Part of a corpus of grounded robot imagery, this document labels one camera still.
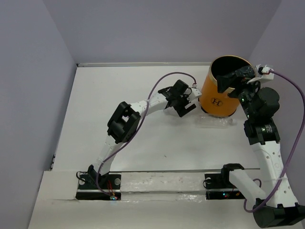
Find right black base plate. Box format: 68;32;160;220
203;173;244;200

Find orange cylindrical bin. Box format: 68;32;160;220
198;55;251;117

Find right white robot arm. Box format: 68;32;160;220
217;66;305;228

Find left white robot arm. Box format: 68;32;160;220
88;80;202;188

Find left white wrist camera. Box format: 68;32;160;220
184;83;202;101

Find clear bottle long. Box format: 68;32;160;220
229;65;258;80

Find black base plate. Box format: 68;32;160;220
75;171;122;201
203;173;244;200

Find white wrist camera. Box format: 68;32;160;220
184;83;202;101
247;64;274;84

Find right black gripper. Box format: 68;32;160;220
216;73;265;119

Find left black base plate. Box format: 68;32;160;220
75;171;122;201

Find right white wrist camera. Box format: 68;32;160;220
247;64;274;84

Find clear bottle near bin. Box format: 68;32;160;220
195;116;237;129

